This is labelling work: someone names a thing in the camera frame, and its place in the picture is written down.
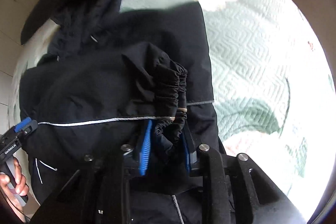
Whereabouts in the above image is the black hooded jacket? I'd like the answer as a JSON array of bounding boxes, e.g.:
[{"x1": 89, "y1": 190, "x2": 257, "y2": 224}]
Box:
[{"x1": 19, "y1": 0, "x2": 236, "y2": 223}]

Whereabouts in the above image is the person's left hand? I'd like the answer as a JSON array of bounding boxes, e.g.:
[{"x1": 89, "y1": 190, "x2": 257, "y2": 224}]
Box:
[{"x1": 0, "y1": 156, "x2": 30, "y2": 217}]

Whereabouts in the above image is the green floral quilted bedspread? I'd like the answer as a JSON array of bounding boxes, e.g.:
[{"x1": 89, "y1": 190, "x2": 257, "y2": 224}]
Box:
[{"x1": 7, "y1": 0, "x2": 336, "y2": 223}]

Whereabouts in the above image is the white wardrobe cabinet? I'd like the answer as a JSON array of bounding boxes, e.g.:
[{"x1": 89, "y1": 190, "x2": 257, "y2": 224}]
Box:
[{"x1": 0, "y1": 0, "x2": 51, "y2": 114}]

